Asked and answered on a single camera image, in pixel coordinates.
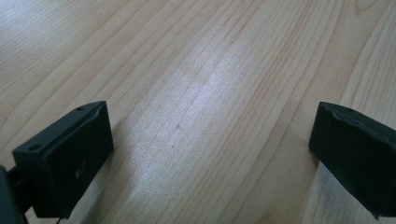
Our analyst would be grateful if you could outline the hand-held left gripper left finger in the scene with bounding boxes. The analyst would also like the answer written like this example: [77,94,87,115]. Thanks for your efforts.
[11,100,115,220]

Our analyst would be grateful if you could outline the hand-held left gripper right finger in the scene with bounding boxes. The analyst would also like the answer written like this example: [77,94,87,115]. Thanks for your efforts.
[307,101,396,220]

